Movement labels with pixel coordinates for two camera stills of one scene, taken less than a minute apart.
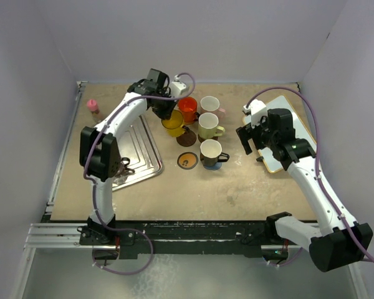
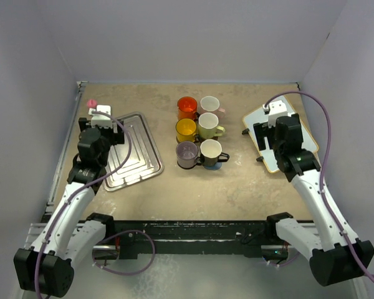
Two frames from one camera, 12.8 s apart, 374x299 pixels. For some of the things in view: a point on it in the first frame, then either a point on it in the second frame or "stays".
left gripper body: (164, 107) to (114, 137)
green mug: (208, 128) stays
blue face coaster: (217, 166) stays
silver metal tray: (139, 147) stays
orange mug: (188, 106) stays
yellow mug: (174, 126) to (186, 129)
